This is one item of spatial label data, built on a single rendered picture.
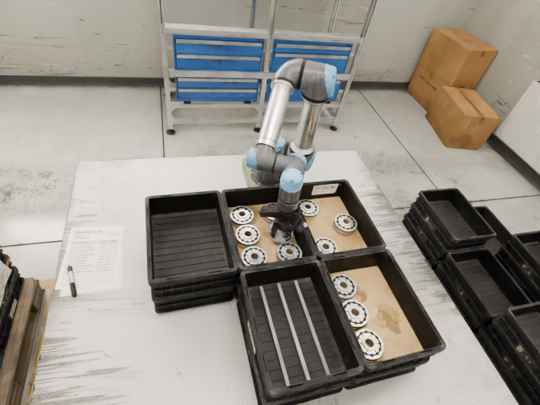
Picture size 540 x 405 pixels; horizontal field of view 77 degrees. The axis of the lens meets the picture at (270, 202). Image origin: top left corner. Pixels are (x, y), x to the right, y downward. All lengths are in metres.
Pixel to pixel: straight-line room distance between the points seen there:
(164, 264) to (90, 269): 0.33
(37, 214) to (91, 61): 1.80
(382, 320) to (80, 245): 1.23
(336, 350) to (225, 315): 0.43
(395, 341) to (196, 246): 0.81
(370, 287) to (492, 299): 1.07
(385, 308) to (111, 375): 0.97
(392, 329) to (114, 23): 3.44
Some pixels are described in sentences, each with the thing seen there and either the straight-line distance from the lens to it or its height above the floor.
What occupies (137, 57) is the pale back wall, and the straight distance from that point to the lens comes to 3.96.
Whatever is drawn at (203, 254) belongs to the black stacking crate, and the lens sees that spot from 1.36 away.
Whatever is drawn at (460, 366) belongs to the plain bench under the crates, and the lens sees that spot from 1.60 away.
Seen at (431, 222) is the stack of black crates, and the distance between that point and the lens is 2.29.
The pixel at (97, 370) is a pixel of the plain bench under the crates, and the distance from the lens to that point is 1.36.
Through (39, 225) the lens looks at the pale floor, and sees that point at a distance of 2.75.
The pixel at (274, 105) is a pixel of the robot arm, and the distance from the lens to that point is 1.32.
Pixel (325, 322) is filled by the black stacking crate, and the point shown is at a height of 0.83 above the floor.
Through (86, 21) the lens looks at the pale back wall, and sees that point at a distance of 3.89.
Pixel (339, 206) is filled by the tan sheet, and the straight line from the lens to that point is 1.64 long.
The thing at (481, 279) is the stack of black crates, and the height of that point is 0.38.
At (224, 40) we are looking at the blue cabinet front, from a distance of 2.99.
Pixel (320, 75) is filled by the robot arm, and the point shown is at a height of 1.38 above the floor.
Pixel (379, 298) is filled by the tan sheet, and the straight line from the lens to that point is 1.40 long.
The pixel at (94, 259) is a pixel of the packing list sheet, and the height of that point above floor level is 0.70.
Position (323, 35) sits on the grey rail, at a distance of 3.19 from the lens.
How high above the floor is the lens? 1.94
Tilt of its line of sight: 46 degrees down
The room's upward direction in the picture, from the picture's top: 12 degrees clockwise
